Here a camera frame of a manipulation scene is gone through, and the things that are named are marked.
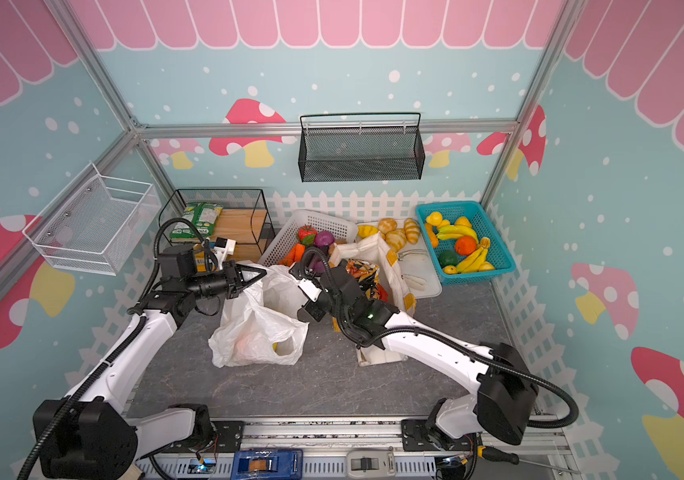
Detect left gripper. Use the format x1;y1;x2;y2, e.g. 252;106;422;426
185;260;267;300

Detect red chips bag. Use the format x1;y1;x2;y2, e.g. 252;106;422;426
376;284;389;302

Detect yellow black chips bag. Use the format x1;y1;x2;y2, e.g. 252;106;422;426
345;259;381;299

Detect white plastic grocery bag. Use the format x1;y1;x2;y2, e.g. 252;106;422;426
208;265;309;368

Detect white canvas tote bag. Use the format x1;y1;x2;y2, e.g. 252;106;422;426
327;235;429;366

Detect green avocado fruit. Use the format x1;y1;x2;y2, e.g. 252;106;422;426
438;250;460;269

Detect red orange fruit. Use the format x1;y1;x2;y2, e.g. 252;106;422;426
454;236;478;256

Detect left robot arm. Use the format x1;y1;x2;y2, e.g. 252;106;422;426
17;242;267;479

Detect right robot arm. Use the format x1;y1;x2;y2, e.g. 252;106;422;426
290;261;579;445

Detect orange carrot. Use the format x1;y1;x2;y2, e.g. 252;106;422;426
280;243;306;267

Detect white plastic vegetable basket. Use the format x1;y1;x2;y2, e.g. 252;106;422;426
258;210;358;267

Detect metal tongs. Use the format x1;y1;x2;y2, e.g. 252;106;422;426
397;249;429;291

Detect red tomato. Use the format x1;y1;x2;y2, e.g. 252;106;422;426
297;225;318;246

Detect white plastic tray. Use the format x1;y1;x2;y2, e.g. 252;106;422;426
365;219;444;300

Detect green snack bag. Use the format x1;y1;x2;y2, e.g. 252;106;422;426
169;202;223;242

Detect purple onion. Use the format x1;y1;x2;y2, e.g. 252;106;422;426
314;231;335;248

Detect large croissant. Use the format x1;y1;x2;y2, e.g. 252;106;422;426
385;229;408;252

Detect yellow corn bread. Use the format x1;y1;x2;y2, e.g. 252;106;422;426
357;224;380;239

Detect round bread roll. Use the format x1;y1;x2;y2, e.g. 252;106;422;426
377;218;398;235

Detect right croissant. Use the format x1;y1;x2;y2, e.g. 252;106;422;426
403;218;421;244

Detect yellow banana bunch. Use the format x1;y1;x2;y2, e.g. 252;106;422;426
443;237;496;275
436;225;478;241

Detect yellow lemon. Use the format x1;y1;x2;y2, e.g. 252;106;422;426
426;211;443;227

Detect blue box device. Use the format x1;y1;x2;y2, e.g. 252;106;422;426
231;449;303;480

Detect black screwdriver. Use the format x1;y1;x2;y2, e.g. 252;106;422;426
477;446;580;475

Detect black wire wooden shelf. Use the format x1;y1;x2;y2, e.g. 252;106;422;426
158;187;276;263

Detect grey switch box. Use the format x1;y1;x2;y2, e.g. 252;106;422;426
345;449;396;480

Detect black wire wall basket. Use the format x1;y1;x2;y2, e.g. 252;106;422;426
298;112;426;183

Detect white wire wall basket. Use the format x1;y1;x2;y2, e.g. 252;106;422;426
22;163;161;276

